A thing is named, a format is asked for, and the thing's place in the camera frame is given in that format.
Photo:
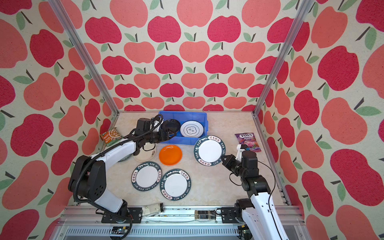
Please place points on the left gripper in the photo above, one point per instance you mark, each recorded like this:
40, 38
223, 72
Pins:
166, 138

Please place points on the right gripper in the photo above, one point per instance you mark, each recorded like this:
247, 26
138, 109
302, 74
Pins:
228, 163

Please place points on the black plate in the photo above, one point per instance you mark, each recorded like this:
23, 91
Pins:
171, 125

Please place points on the green-rim hao wei plate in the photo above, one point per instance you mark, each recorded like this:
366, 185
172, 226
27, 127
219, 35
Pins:
146, 176
208, 150
175, 184

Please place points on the white plate green cloud outline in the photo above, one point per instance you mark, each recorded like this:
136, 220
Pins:
192, 129

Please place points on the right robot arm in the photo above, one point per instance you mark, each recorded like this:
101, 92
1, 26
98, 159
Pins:
258, 211

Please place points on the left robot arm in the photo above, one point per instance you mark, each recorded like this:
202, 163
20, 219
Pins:
88, 181

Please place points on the blue plastic bin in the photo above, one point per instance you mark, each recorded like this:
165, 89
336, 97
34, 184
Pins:
183, 117

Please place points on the orange plate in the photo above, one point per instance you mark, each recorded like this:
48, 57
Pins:
170, 155

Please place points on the plain cream plate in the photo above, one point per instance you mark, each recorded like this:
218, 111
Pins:
147, 152

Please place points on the purple candy bag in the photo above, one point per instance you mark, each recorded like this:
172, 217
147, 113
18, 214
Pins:
249, 140

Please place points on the grey-green patterned plate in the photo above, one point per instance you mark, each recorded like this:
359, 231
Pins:
125, 158

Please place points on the orange noodle snack packet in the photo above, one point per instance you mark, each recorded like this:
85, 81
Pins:
111, 137

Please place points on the small dark electronics module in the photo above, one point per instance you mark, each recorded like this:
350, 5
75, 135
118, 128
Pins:
205, 215

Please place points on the beige connector box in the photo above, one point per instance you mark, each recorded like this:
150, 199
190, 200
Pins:
153, 209

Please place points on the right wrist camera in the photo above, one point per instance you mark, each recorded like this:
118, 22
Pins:
240, 149

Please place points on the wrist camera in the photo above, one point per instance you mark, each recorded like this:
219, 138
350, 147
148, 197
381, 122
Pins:
240, 149
155, 121

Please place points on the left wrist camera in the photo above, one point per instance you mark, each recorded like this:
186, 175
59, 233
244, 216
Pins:
155, 121

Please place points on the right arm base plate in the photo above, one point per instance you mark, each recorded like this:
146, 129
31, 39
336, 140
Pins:
231, 215

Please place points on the left aluminium frame post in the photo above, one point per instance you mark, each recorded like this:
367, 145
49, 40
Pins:
71, 31

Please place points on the aluminium frame post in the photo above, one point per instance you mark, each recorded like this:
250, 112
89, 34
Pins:
71, 31
286, 47

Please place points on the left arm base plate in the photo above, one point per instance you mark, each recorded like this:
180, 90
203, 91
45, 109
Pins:
124, 216

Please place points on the front aluminium frame rail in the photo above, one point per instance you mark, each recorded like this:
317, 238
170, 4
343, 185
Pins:
174, 223

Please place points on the right aluminium frame post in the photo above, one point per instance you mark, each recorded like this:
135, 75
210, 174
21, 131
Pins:
286, 47

